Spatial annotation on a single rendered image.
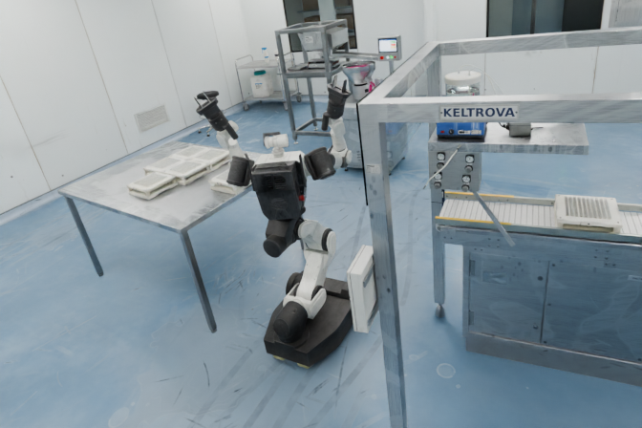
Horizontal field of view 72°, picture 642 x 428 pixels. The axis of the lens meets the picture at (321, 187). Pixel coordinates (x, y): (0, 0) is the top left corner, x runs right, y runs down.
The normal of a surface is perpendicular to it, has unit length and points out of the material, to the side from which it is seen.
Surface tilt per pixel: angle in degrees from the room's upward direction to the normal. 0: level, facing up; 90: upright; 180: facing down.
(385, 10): 90
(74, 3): 90
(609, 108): 90
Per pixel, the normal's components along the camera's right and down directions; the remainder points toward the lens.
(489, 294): -0.40, 0.44
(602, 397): -0.14, -0.89
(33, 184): 0.87, 0.11
